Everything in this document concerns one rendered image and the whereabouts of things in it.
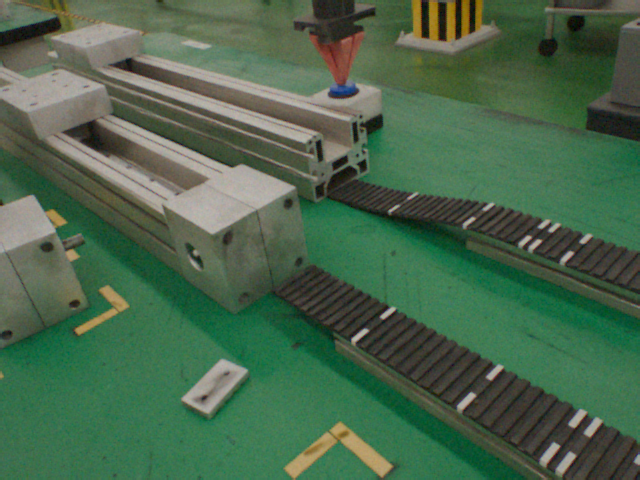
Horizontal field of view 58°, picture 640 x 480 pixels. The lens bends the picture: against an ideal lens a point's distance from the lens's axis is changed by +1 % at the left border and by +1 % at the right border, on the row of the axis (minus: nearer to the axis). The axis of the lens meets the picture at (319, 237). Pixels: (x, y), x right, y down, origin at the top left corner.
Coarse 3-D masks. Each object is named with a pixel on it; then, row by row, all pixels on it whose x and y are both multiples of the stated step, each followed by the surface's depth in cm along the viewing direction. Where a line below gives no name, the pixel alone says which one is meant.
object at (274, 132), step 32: (64, 64) 114; (128, 64) 110; (160, 64) 101; (128, 96) 98; (160, 96) 89; (192, 96) 84; (224, 96) 89; (256, 96) 83; (288, 96) 79; (160, 128) 95; (192, 128) 86; (224, 128) 79; (256, 128) 73; (288, 128) 70; (320, 128) 75; (352, 128) 72; (224, 160) 83; (256, 160) 76; (288, 160) 71; (320, 160) 69; (352, 160) 73; (320, 192) 72
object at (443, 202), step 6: (444, 198) 63; (450, 198) 63; (432, 204) 63; (438, 204) 63; (444, 204) 62; (426, 210) 62; (432, 210) 62; (438, 210) 61; (420, 216) 61; (426, 216) 61; (432, 216) 61
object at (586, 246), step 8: (584, 240) 52; (592, 240) 53; (600, 240) 52; (576, 248) 52; (584, 248) 52; (592, 248) 51; (568, 256) 51; (576, 256) 51; (584, 256) 51; (560, 264) 51; (568, 264) 50; (576, 264) 50
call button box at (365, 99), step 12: (312, 96) 85; (324, 96) 85; (336, 96) 83; (348, 96) 83; (360, 96) 83; (372, 96) 83; (348, 108) 81; (360, 108) 83; (372, 108) 84; (372, 120) 85
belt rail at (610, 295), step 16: (480, 240) 58; (496, 240) 56; (496, 256) 57; (512, 256) 55; (528, 256) 54; (528, 272) 55; (544, 272) 53; (560, 272) 53; (576, 272) 51; (576, 288) 52; (592, 288) 50; (608, 288) 49; (608, 304) 50; (624, 304) 49
